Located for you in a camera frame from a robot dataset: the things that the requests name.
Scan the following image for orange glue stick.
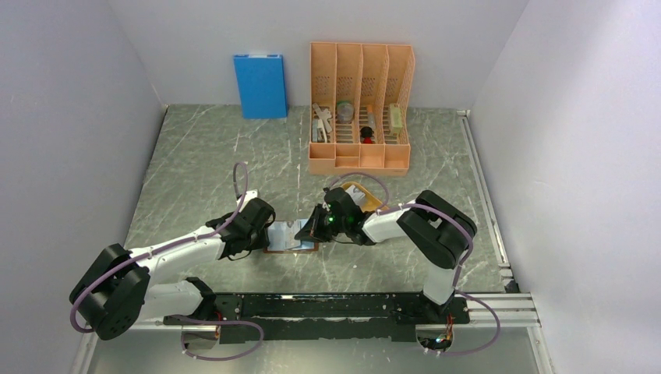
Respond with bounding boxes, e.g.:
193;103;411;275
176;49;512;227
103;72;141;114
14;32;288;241
366;104;376;131

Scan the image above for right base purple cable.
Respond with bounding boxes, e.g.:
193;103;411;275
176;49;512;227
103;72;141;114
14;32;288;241
420;291;503;358

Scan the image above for yellow oval tray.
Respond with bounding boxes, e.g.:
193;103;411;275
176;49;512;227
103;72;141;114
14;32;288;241
341;182;388;212

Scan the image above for green eraser block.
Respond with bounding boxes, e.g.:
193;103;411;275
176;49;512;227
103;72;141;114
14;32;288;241
389;103;404;137

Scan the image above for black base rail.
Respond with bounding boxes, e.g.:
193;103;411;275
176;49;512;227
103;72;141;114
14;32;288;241
163;291;471;344

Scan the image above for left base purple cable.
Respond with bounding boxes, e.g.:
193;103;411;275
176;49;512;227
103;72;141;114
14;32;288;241
170;315;266;362

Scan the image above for grey metal clips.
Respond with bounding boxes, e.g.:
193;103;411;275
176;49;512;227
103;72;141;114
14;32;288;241
312;103;333;143

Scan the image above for orange desk organizer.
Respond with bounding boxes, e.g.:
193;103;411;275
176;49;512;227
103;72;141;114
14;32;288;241
308;42;415;176

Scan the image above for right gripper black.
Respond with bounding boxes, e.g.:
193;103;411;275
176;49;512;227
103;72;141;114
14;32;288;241
295;203;348;242

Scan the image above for grey round tin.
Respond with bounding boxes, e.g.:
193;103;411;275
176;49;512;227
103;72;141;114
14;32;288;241
336;101;355;124

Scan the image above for blue box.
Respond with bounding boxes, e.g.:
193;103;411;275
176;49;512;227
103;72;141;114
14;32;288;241
233;54;288;119

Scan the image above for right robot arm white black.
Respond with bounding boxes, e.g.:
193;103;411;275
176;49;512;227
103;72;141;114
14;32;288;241
295;187;477;323

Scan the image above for credit cards stack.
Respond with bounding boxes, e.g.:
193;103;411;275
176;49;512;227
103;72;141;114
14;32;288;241
345;185;367;206

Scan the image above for black red small object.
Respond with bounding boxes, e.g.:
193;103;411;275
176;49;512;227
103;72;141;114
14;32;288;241
359;126;375;144

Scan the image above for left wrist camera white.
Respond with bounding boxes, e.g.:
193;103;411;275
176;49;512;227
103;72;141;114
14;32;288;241
237;189;259;201

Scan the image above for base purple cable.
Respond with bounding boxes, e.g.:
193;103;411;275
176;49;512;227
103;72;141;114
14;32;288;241
170;315;266;362
420;291;503;358

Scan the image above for brown leather card holder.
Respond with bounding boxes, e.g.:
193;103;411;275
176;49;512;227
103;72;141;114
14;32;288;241
263;219;318;254

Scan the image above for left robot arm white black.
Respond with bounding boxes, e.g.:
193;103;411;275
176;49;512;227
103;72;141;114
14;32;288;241
69;198;276;340

